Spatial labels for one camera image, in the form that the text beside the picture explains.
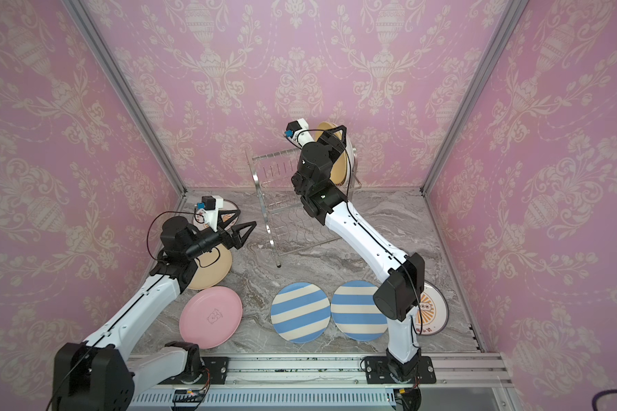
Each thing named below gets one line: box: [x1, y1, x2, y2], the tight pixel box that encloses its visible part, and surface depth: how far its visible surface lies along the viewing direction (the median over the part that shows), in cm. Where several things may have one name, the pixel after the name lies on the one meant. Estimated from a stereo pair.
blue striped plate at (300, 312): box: [269, 281, 332, 345], surface depth 87 cm
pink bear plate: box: [179, 285, 244, 350], surface depth 85 cm
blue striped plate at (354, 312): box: [330, 279, 388, 342], surface depth 85 cm
